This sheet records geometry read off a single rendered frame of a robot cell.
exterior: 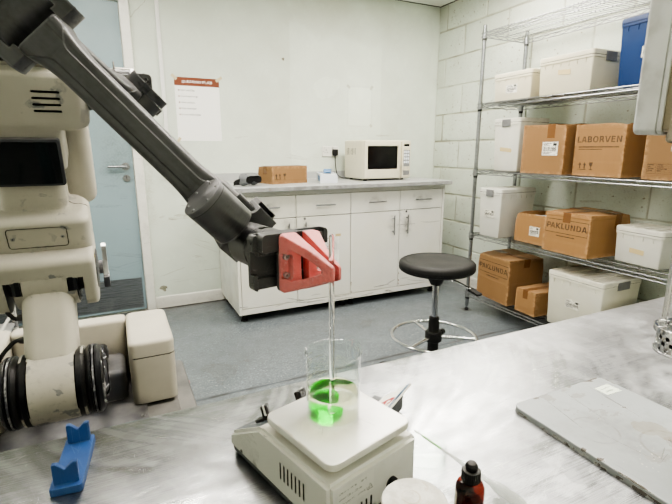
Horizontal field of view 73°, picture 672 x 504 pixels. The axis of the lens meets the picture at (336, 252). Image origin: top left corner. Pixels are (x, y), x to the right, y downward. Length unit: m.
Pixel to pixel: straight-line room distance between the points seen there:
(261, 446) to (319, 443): 0.09
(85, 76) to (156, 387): 1.06
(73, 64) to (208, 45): 2.85
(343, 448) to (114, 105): 0.50
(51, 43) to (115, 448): 0.52
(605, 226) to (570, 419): 2.11
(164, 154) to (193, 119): 2.78
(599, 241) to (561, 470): 2.19
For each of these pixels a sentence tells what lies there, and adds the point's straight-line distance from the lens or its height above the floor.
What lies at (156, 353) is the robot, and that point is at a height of 0.53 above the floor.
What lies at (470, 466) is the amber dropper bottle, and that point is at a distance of 0.53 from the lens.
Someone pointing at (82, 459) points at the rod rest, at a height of 0.76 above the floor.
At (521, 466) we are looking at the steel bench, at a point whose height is 0.75.
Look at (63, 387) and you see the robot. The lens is 1.24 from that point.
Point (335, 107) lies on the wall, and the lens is 3.77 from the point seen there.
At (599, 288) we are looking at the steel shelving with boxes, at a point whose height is 0.43.
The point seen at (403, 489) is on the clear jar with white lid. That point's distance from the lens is 0.47.
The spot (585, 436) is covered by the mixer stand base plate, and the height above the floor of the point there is 0.76.
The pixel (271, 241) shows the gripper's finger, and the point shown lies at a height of 1.04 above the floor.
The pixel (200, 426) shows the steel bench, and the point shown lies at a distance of 0.71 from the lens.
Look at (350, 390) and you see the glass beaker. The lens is 0.50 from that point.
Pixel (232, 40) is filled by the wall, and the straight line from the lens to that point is 3.57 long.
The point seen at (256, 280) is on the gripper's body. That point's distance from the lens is 0.51.
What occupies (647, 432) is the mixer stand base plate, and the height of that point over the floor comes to 0.76.
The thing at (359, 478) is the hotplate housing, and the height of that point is 0.81.
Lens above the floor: 1.13
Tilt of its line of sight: 13 degrees down
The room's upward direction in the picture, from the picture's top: straight up
